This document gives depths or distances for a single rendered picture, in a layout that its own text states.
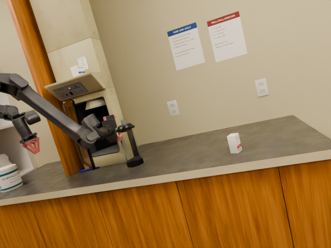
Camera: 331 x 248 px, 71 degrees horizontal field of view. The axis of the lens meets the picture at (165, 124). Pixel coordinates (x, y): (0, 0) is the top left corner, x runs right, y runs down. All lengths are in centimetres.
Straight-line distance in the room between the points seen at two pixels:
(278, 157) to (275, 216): 28
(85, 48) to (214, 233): 122
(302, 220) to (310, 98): 85
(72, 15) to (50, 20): 15
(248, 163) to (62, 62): 120
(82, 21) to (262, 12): 110
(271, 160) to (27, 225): 142
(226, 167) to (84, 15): 113
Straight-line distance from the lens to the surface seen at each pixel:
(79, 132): 109
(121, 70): 187
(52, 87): 152
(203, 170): 106
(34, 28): 177
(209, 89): 171
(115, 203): 131
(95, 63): 147
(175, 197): 118
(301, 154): 107
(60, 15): 162
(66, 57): 158
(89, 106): 154
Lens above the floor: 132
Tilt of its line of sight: 8 degrees down
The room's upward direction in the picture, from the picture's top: 15 degrees counter-clockwise
